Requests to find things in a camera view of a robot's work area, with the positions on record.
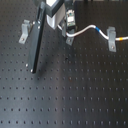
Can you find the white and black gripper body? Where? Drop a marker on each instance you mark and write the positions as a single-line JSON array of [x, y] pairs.
[[55, 12]]

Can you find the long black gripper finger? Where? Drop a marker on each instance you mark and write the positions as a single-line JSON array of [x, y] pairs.
[[36, 37]]

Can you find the left grey cable clip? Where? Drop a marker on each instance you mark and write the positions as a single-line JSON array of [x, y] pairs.
[[26, 27]]

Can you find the grey cable clip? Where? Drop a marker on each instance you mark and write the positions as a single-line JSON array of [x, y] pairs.
[[111, 33], [26, 27], [68, 34]]

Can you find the middle grey cable clip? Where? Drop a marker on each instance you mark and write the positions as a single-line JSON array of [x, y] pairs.
[[68, 34]]

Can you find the right grey cable clip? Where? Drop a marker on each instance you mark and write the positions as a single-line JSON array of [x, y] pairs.
[[111, 33]]

